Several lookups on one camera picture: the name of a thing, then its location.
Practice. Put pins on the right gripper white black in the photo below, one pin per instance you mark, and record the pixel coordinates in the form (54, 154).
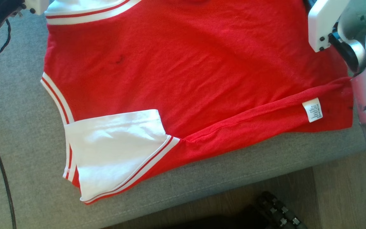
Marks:
(322, 22)

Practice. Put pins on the red white basketball jersey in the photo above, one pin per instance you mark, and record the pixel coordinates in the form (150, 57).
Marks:
(186, 70)

